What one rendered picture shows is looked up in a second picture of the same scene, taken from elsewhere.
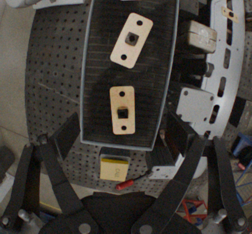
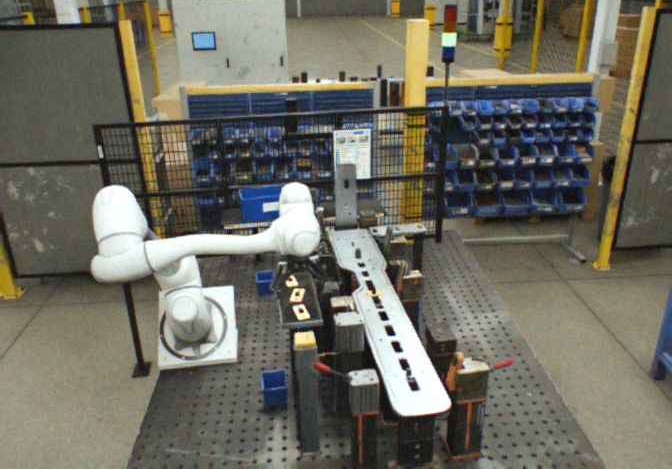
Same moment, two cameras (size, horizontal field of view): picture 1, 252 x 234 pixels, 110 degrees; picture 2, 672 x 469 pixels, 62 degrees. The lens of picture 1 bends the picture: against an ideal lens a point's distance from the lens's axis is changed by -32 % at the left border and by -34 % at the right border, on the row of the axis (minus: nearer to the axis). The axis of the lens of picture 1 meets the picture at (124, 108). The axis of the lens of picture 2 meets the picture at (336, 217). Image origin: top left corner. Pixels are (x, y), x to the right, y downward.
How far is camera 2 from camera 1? 193 cm
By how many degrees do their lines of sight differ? 86
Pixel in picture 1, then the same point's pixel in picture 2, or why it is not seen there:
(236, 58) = (394, 312)
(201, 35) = (340, 300)
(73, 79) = (234, 433)
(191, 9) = (327, 291)
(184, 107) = (340, 319)
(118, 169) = (307, 335)
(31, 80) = (150, 448)
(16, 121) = not seen: outside the picture
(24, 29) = not seen: outside the picture
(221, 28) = (368, 303)
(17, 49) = not seen: outside the picture
